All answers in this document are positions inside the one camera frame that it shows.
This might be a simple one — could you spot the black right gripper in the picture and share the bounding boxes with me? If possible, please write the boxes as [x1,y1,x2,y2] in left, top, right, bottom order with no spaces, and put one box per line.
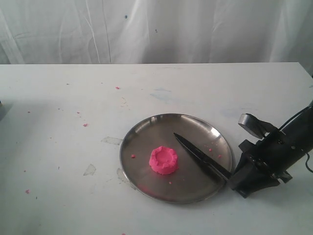
[227,127,308,198]

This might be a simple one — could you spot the black knife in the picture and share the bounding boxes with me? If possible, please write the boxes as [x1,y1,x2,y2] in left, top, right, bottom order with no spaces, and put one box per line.
[174,133,232,181]

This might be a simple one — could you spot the round steel plate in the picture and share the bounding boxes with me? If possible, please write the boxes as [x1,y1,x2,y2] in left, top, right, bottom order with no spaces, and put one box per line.
[120,114,234,204]

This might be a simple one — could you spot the pink dough piece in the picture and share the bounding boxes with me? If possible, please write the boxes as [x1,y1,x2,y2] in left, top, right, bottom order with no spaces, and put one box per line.
[149,146,179,175]

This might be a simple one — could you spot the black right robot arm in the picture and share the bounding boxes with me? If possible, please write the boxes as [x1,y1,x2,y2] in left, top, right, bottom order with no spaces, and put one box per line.
[228,105,313,198]

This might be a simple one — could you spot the clear tape under plate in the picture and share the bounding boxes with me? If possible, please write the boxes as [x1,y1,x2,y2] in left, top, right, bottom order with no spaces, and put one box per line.
[116,168,136,190]

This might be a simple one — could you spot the clear tape piece upper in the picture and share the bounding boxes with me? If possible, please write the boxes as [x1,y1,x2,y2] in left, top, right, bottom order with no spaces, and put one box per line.
[101,137,122,145]

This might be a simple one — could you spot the clear tape piece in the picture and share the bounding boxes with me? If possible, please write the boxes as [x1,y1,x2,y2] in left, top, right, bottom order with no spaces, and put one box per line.
[101,137,122,145]
[83,164,96,176]

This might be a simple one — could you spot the clear tape piece lower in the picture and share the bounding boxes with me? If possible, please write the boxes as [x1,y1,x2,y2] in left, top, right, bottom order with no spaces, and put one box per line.
[83,164,96,176]

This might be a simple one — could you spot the white backdrop curtain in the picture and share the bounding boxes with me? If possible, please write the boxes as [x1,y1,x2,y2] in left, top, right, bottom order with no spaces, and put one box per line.
[0,0,313,70]

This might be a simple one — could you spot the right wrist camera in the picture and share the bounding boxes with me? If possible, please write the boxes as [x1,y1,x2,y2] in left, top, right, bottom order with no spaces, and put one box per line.
[238,114,277,140]

